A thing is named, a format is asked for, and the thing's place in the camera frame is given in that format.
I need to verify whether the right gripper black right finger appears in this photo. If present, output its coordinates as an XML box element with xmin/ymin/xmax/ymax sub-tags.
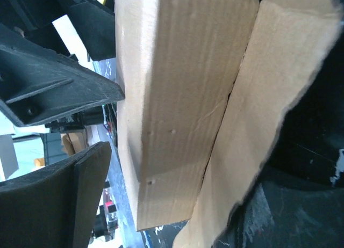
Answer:
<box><xmin>212</xmin><ymin>167</ymin><xmax>343</xmax><ymax>247</ymax></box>

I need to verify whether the white board yellow rim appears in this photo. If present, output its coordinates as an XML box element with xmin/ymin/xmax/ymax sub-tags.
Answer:
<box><xmin>53</xmin><ymin>15</ymin><xmax>94</xmax><ymax>71</ymax></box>

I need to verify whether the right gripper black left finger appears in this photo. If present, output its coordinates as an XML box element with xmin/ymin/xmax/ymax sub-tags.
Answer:
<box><xmin>1</xmin><ymin>142</ymin><xmax>111</xmax><ymax>247</ymax></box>

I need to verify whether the cardboard box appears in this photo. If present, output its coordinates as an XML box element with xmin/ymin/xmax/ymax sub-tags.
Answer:
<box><xmin>115</xmin><ymin>0</ymin><xmax>343</xmax><ymax>247</ymax></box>

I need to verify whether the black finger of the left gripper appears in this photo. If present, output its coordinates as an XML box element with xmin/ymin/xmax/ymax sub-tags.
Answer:
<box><xmin>1</xmin><ymin>25</ymin><xmax>125</xmax><ymax>127</ymax></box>
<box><xmin>58</xmin><ymin>0</ymin><xmax>116</xmax><ymax>61</ymax></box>

